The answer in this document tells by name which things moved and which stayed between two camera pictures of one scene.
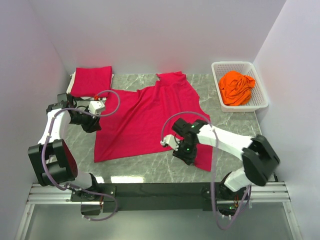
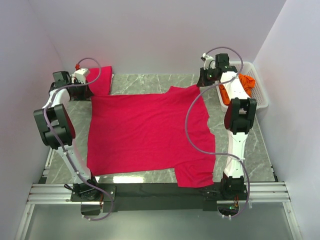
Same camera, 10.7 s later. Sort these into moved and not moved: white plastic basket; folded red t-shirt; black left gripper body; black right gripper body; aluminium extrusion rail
Moved: black right gripper body; black left gripper body
Not moved: aluminium extrusion rail; folded red t-shirt; white plastic basket
